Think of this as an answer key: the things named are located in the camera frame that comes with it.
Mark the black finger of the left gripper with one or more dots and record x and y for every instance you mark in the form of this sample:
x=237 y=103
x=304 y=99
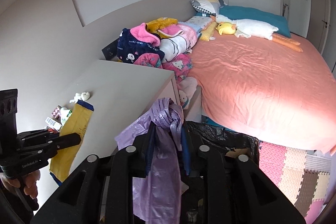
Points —
x=56 y=142

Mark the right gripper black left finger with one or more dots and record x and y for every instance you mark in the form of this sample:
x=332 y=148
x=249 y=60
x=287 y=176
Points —
x=97 y=180

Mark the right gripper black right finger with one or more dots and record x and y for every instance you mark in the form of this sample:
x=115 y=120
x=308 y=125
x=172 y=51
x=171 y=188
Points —
x=230 y=188

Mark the purple plastic bag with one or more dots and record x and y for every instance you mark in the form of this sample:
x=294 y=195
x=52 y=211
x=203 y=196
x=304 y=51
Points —
x=157 y=198

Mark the white tissue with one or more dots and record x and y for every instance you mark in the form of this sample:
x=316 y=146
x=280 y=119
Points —
x=84 y=96

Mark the white AD milk bottle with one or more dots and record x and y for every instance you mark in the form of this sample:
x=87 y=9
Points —
x=65 y=113

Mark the black lined trash bin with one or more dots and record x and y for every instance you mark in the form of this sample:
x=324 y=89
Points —
x=225 y=140

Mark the bare left hand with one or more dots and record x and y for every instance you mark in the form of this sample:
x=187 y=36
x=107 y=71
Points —
x=30 y=181

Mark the colourful foam floor mat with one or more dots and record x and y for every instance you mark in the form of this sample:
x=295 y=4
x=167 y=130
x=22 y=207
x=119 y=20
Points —
x=303 y=176

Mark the grey bedside cabinet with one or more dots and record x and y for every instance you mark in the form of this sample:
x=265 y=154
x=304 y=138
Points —
x=120 y=93

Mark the bed with pink sheet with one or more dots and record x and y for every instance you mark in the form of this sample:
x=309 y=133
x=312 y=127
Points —
x=266 y=90

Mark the navy cartoon blanket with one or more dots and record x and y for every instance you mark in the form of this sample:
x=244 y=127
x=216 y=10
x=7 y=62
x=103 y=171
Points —
x=129 y=49

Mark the pink fleece garment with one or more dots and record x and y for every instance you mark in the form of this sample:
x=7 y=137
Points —
x=141 y=34

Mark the white pink cartoon quilt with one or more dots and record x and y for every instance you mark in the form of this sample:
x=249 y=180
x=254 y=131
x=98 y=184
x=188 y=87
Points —
x=173 y=47

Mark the white goose plush toy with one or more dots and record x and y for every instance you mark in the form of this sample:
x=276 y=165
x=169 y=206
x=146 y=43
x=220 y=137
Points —
x=247 y=28

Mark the yellow duck plush toy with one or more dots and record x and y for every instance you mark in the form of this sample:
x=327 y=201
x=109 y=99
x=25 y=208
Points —
x=226 y=28

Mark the teal pillow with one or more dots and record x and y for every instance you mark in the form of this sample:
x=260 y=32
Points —
x=239 y=12

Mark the patterned grey yellow pillow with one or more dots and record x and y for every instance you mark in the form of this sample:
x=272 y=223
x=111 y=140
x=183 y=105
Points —
x=210 y=7

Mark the white closet door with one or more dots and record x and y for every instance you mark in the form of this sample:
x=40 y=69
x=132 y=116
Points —
x=309 y=19

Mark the black wall socket panel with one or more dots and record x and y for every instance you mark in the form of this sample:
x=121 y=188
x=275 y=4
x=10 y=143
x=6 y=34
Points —
x=110 y=51

